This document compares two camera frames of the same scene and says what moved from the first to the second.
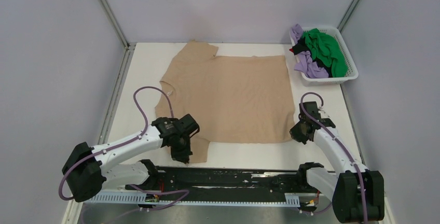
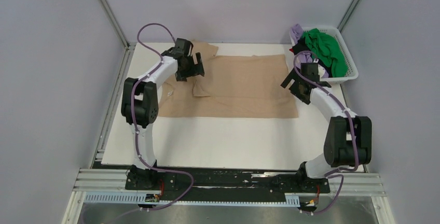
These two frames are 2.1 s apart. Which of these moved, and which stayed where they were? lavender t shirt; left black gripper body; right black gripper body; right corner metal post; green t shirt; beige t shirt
Moved: beige t shirt; right black gripper body; left black gripper body
Stayed: right corner metal post; lavender t shirt; green t shirt
